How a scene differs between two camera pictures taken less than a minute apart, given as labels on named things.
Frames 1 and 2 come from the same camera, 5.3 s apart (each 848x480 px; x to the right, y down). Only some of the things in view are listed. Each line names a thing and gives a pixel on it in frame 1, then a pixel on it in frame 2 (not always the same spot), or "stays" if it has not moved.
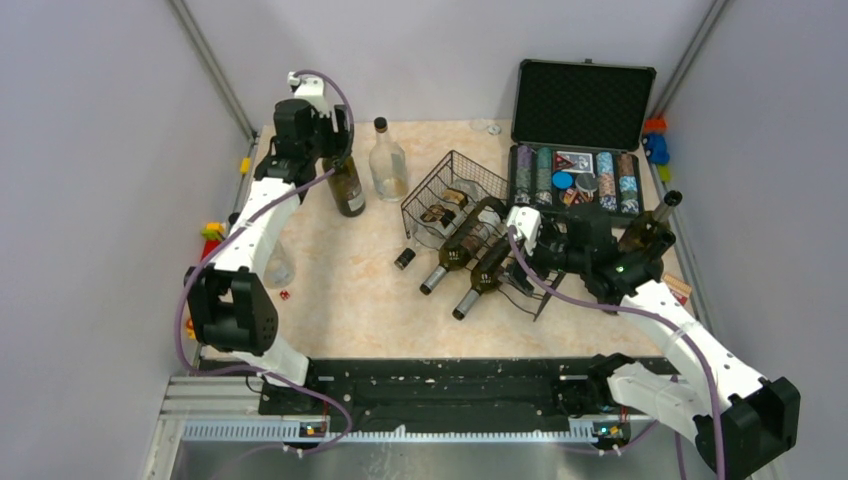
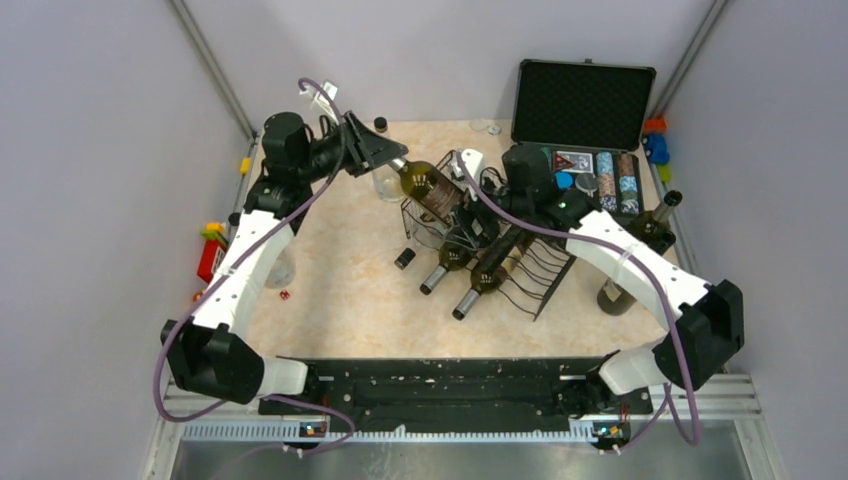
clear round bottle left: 279,268 stays
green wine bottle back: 346,185 to 422,181
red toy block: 213,234 stays
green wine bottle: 487,275 stays
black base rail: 370,394 stays
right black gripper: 517,274 to 466,217
